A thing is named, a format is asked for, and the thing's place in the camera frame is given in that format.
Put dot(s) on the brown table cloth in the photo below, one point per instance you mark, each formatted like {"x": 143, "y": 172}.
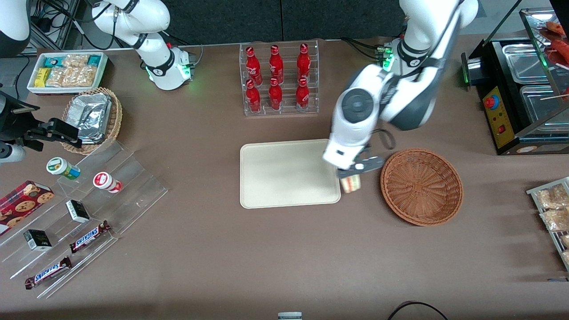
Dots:
{"x": 222, "y": 258}

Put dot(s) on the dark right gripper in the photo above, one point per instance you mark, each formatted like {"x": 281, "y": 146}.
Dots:
{"x": 13, "y": 121}

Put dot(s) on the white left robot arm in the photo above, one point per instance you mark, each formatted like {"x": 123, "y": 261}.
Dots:
{"x": 413, "y": 89}

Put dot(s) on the yellow snack packet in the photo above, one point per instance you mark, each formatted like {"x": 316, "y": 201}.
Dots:
{"x": 42, "y": 78}

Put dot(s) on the teal snack packet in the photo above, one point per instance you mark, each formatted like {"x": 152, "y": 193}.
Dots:
{"x": 94, "y": 60}
{"x": 53, "y": 62}

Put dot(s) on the white snack bin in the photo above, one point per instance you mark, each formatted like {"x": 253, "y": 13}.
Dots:
{"x": 31, "y": 84}

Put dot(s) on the aluminium frame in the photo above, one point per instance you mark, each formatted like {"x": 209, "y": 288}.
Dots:
{"x": 62, "y": 26}

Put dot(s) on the small grey box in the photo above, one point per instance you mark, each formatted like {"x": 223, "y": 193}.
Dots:
{"x": 290, "y": 316}

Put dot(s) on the red sausage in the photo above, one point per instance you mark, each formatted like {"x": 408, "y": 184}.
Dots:
{"x": 561, "y": 48}
{"x": 558, "y": 28}

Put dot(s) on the small black box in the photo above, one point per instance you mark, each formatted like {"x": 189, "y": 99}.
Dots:
{"x": 38, "y": 240}
{"x": 78, "y": 211}

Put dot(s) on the small tan wicker basket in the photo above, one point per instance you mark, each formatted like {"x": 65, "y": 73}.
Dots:
{"x": 114, "y": 120}

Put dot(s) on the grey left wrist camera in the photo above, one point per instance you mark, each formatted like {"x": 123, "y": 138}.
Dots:
{"x": 366, "y": 164}

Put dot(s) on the clear acrylic step display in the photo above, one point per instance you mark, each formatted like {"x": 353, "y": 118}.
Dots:
{"x": 133, "y": 191}

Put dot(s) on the green lid yogurt cup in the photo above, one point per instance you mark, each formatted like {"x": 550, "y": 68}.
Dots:
{"x": 58, "y": 166}

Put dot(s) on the clear bag of nuts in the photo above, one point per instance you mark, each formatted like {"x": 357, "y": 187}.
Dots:
{"x": 60, "y": 77}
{"x": 75, "y": 60}
{"x": 84, "y": 76}

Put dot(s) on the black food warmer machine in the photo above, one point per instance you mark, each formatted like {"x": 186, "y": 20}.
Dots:
{"x": 500, "y": 120}

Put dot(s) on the red cookie box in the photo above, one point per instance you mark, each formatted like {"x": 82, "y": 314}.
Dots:
{"x": 22, "y": 204}

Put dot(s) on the silver foil package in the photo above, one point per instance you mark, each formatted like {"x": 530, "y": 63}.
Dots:
{"x": 91, "y": 113}
{"x": 91, "y": 140}

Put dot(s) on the tray of packaged snacks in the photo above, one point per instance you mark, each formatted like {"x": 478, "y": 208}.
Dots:
{"x": 533, "y": 192}

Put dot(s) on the clear bag of crackers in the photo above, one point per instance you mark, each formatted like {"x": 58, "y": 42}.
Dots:
{"x": 566, "y": 257}
{"x": 565, "y": 241}
{"x": 555, "y": 220}
{"x": 551, "y": 198}

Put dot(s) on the large brown wicker basket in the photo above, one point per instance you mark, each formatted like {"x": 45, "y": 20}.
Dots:
{"x": 422, "y": 186}

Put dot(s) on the triangular sandwich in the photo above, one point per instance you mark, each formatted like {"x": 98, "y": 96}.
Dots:
{"x": 351, "y": 184}

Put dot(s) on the clear acrylic bottle rack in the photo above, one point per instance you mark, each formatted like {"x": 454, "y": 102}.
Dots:
{"x": 286, "y": 71}

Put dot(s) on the Snickers chocolate bar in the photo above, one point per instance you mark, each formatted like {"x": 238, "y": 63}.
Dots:
{"x": 46, "y": 273}
{"x": 89, "y": 237}

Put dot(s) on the steel warmer pan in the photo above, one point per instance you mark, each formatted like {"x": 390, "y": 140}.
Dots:
{"x": 542, "y": 104}
{"x": 526, "y": 64}

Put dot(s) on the cream plastic tray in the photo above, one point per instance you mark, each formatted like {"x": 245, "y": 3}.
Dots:
{"x": 284, "y": 173}

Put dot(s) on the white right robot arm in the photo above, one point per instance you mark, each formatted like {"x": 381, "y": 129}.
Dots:
{"x": 146, "y": 22}

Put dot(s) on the red lid yogurt cup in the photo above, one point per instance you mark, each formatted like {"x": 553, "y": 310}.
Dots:
{"x": 104, "y": 181}

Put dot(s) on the red cola bottle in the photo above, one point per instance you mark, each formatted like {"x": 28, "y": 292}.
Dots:
{"x": 276, "y": 62}
{"x": 302, "y": 95}
{"x": 304, "y": 60}
{"x": 275, "y": 95}
{"x": 253, "y": 98}
{"x": 253, "y": 64}

